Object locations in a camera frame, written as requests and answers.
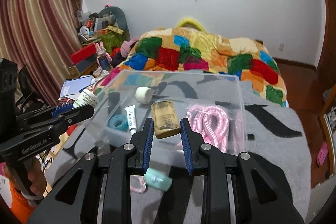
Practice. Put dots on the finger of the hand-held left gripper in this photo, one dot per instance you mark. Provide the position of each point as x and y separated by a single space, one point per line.
61 110
80 113

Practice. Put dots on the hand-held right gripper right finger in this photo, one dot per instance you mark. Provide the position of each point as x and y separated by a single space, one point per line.
186 150

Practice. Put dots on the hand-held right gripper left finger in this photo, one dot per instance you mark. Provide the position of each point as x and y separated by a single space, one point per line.
148 145

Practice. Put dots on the white bottle with green label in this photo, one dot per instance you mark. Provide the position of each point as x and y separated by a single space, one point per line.
85 99

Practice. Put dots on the clear plastic storage box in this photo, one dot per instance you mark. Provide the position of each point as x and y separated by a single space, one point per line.
218 87

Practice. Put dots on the person's left forearm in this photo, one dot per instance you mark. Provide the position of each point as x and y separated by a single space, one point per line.
14 205

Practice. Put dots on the person's left hand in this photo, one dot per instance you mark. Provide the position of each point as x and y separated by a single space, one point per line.
37 180

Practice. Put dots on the light blue booklet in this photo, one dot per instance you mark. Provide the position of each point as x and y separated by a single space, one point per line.
74 86

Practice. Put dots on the white ointment tube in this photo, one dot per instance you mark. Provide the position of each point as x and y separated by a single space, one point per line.
130 117

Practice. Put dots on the teal tape roll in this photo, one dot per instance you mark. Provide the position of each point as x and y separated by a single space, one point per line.
117 122

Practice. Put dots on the red box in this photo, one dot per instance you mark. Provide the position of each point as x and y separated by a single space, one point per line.
84 53

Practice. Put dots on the small black square object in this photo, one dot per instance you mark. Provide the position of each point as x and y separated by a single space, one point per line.
251 137

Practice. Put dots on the grey blanket with black pattern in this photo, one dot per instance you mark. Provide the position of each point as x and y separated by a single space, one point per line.
265 161

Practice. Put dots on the pink knitted hat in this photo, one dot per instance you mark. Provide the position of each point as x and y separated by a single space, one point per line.
127 47

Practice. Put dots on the pink and beige curtain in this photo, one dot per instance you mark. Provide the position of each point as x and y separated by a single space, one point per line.
36 24

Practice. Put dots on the colourful patchwork quilt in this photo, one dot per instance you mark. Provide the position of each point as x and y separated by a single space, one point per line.
168 56

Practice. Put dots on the yellow pillow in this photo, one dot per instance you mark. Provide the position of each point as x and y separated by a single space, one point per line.
189 22

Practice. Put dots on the pink clog shoe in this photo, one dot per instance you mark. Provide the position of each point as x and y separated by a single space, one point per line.
322 153

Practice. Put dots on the wooden cabinet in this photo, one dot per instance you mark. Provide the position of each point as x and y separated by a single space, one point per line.
329 82

